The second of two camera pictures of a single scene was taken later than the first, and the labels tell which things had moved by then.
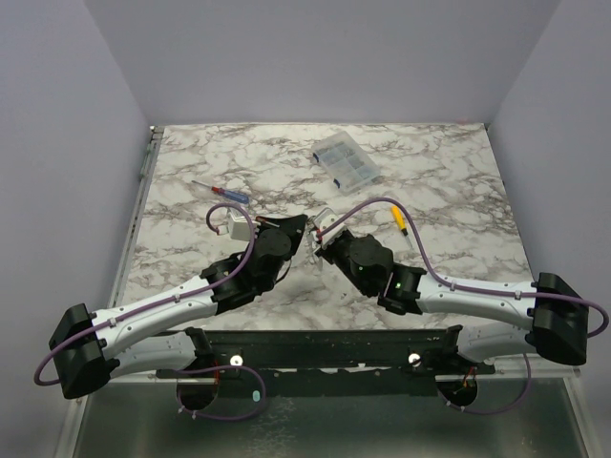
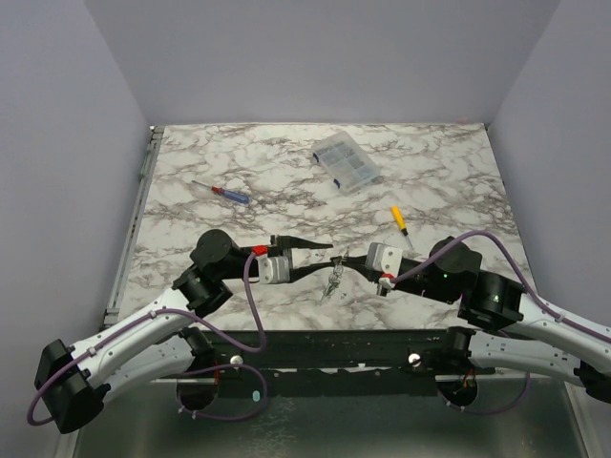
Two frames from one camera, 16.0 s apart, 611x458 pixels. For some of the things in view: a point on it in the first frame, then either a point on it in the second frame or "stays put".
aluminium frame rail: x=117 y=285 stays put
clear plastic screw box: x=344 y=163 stays put
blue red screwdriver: x=227 y=194 stays put
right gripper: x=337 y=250 → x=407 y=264
